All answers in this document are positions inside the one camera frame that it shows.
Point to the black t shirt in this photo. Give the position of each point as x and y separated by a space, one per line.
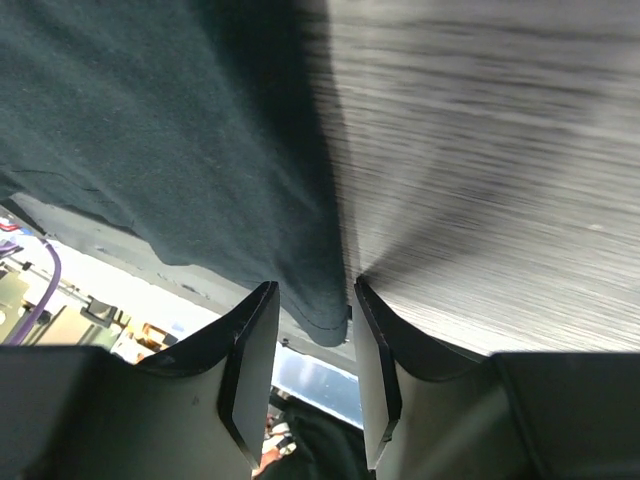
189 123

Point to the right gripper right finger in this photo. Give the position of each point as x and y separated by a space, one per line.
432 410

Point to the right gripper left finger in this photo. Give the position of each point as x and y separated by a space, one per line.
196 410

